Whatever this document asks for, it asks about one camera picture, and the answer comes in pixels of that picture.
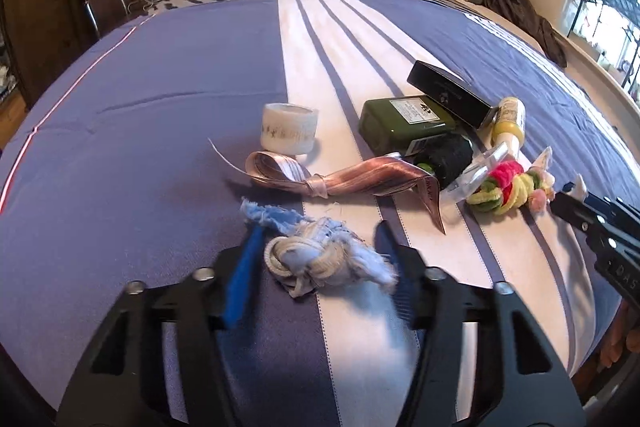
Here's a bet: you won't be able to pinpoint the light blue frayed cloth scrap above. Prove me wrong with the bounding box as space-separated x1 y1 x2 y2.
240 199 399 299

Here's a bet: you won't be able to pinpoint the colourful hair ties bundle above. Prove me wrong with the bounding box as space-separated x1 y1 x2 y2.
466 159 557 214

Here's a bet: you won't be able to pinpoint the black thread spool green ends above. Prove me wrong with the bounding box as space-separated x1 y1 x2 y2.
413 133 473 190

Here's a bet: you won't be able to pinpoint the pink satin ribbon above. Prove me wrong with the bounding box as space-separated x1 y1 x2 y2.
218 150 446 232

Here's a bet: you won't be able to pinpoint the black rectangular box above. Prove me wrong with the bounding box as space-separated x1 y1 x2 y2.
407 61 497 130

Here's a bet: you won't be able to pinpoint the white tape roll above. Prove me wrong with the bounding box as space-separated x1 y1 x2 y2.
260 103 319 156

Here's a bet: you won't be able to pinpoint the clear plastic small case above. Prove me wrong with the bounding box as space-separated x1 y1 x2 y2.
439 143 509 207

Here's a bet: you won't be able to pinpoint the person's right hand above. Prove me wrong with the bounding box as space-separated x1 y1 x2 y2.
599 301 640 369

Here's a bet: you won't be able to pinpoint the blue white striped bedspread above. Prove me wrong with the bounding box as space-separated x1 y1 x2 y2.
1 0 639 407

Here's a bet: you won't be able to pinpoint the dark green rectangular bottle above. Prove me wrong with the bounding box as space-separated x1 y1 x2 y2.
358 95 473 158

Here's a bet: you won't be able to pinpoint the yellow white small bottle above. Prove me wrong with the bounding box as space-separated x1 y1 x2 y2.
491 96 526 157

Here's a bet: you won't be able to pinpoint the black wire rack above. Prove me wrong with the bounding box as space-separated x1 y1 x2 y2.
572 0 639 98

